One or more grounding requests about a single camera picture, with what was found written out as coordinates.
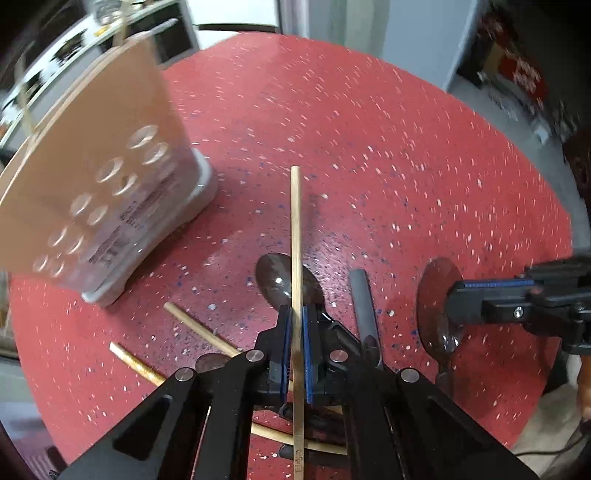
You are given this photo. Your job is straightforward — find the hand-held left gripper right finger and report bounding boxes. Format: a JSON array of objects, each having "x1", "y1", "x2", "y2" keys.
[{"x1": 302, "y1": 305, "x2": 539, "y2": 480}]

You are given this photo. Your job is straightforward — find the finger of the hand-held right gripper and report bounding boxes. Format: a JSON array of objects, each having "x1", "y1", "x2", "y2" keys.
[{"x1": 445, "y1": 276, "x2": 539, "y2": 326}]

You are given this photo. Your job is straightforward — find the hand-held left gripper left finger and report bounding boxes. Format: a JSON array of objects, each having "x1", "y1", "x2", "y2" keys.
[{"x1": 55, "y1": 305, "x2": 296, "y2": 480}]

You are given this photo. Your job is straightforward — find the dark brown spoon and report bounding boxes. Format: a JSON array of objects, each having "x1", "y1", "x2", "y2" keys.
[
  {"x1": 195, "y1": 353, "x2": 232, "y2": 374},
  {"x1": 416, "y1": 257, "x2": 467, "y2": 398},
  {"x1": 255, "y1": 253, "x2": 325, "y2": 319}
]

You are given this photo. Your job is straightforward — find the wooden chopstick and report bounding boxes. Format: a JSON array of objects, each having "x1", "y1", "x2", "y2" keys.
[
  {"x1": 164, "y1": 302, "x2": 243, "y2": 359},
  {"x1": 109, "y1": 342, "x2": 167, "y2": 387},
  {"x1": 249, "y1": 422, "x2": 348, "y2": 457},
  {"x1": 290, "y1": 165, "x2": 307, "y2": 479},
  {"x1": 113, "y1": 0, "x2": 131, "y2": 48},
  {"x1": 15, "y1": 58, "x2": 35, "y2": 139}
]

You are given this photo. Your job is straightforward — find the beige cloth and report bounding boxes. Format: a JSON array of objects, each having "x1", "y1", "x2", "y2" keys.
[{"x1": 508, "y1": 378, "x2": 591, "y2": 464}]

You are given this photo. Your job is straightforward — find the red printed cardboard boxes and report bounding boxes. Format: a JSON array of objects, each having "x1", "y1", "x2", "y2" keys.
[{"x1": 464, "y1": 9, "x2": 557, "y2": 121}]

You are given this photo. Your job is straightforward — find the white appliance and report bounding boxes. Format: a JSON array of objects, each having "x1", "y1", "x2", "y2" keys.
[{"x1": 191, "y1": 0, "x2": 282, "y2": 34}]

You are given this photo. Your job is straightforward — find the white cluttered counter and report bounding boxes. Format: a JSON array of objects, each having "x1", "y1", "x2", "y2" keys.
[{"x1": 0, "y1": 0, "x2": 200, "y2": 153}]

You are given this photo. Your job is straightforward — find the grey utensil handle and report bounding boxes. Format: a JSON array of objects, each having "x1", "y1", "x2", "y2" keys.
[{"x1": 348, "y1": 269, "x2": 384, "y2": 370}]

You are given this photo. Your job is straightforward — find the black cable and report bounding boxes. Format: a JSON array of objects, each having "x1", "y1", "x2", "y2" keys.
[{"x1": 515, "y1": 413, "x2": 591, "y2": 459}]

